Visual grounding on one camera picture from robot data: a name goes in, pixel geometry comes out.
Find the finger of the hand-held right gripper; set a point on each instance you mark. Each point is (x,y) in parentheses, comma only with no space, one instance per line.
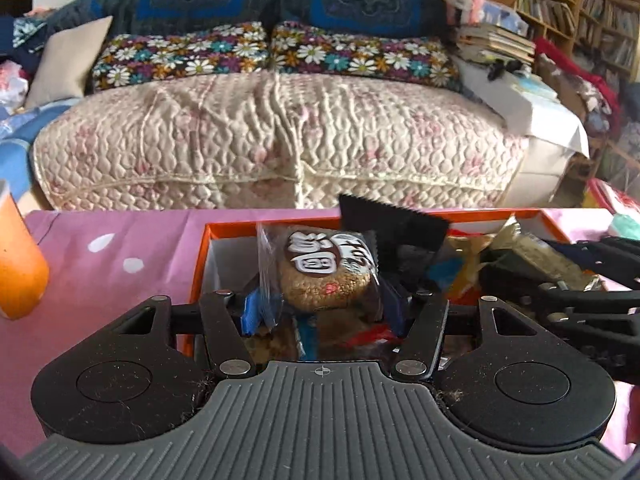
(620,260)
(600,320)

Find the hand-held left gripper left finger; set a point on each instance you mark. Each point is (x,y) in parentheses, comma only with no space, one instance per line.
(250,312)

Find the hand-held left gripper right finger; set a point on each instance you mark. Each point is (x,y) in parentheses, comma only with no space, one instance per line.
(402,310)

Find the orange cardboard box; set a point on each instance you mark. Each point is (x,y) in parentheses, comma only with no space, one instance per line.
(199,265)

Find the olive brown snack packet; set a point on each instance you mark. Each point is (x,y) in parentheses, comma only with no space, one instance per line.
(545,257)

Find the brown round cake packet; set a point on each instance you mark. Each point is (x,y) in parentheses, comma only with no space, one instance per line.
(320,280)

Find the teal white tissue pack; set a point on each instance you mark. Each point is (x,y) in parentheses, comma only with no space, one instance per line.
(627,225)

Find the red snack packet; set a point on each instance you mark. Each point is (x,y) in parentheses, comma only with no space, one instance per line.
(375,334)

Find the white red book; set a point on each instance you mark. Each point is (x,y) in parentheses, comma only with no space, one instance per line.
(615,197)

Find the dark brown snack packet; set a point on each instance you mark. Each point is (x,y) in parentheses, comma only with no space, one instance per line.
(395,230)

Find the pink tablecloth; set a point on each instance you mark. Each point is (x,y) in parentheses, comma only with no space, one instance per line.
(100,270)

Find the red cloth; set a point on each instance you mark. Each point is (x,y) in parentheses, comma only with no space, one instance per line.
(600,85)

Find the white box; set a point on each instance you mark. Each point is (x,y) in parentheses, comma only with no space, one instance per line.
(525,110)

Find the orange white paper cup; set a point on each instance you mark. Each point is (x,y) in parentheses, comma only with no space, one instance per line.
(20,270)

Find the wooden bookshelf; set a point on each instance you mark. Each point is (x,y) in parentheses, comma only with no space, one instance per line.
(600,10)

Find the stack of books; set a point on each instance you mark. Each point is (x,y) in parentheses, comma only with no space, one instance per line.
(495,42)

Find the pastel folded cloth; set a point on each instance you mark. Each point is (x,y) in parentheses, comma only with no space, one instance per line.
(490,12)

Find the blue striped blanket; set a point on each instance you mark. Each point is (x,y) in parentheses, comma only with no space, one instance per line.
(15,160)

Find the beige pillow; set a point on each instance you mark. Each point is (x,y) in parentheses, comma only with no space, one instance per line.
(65,65)

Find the pink floral cloth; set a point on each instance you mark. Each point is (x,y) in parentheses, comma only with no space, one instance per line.
(10,85)

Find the navy cloth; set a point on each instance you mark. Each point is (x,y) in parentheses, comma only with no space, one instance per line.
(10,35)

